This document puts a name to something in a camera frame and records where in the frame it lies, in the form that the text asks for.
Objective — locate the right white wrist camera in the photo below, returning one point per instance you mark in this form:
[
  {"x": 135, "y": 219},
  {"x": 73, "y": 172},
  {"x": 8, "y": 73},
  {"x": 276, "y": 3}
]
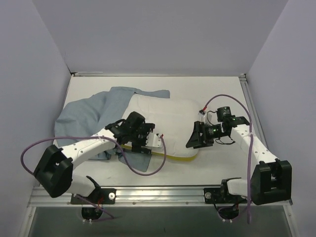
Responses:
[{"x": 202, "y": 115}]

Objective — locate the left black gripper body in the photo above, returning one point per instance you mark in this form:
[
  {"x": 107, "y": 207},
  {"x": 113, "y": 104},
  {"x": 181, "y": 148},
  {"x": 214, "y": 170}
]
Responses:
[{"x": 139, "y": 138}]

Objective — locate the grey-blue pillowcase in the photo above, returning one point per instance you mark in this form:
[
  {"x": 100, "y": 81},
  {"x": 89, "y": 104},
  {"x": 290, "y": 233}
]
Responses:
[{"x": 87, "y": 116}]

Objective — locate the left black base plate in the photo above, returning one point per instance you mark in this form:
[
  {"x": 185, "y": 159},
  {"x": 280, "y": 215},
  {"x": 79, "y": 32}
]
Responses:
[{"x": 101, "y": 196}]

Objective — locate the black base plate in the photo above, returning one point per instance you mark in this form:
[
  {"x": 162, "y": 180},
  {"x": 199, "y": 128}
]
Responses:
[
  {"x": 213, "y": 195},
  {"x": 101, "y": 196}
]

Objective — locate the aluminium rail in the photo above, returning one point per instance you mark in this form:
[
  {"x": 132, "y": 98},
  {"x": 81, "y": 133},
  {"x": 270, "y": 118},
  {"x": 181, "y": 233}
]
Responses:
[
  {"x": 130, "y": 196},
  {"x": 254, "y": 108}
]

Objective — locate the white pillow yellow trim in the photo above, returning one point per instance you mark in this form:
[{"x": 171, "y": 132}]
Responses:
[{"x": 174, "y": 118}]

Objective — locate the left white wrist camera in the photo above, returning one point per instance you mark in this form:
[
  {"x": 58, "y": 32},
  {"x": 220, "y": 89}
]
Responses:
[{"x": 154, "y": 140}]

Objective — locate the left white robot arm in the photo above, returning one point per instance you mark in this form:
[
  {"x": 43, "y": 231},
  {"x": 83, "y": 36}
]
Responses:
[{"x": 55, "y": 168}]

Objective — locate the aluminium right side rail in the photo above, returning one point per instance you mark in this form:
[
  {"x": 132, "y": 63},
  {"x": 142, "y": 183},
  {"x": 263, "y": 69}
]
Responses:
[{"x": 254, "y": 108}]

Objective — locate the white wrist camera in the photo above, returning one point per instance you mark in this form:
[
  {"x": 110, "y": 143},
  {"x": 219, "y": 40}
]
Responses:
[
  {"x": 202, "y": 115},
  {"x": 154, "y": 140}
]

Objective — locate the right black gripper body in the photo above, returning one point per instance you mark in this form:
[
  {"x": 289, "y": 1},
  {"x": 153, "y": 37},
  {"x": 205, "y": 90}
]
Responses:
[{"x": 202, "y": 134}]

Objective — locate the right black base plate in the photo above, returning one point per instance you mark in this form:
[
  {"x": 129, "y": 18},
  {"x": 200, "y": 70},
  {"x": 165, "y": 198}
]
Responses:
[{"x": 213, "y": 195}]

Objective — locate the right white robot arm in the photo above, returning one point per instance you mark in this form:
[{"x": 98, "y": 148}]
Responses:
[{"x": 233, "y": 126}]

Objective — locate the aluminium front rail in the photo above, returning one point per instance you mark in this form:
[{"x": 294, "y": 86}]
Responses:
[{"x": 130, "y": 196}]

